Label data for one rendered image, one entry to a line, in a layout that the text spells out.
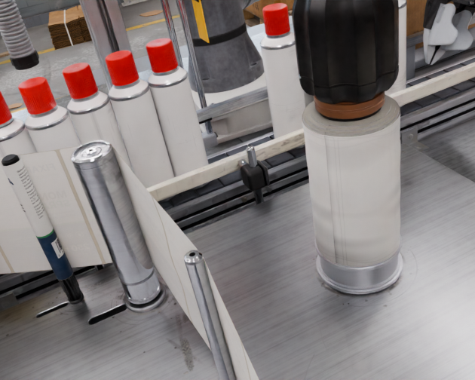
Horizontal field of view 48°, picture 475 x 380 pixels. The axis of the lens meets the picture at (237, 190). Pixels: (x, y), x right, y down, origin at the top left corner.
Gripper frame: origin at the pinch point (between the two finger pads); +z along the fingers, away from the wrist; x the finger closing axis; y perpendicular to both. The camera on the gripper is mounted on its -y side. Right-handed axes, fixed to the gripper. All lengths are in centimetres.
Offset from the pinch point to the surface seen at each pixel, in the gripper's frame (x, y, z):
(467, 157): 1.2, 14.1, 11.6
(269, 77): -27.9, 1.2, 9.2
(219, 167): -33.0, 4.7, 22.1
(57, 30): 16, -425, 80
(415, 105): -2.2, 3.7, 7.8
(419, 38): -0.6, -2.7, -2.0
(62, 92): 8, -312, 103
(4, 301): -57, 6, 43
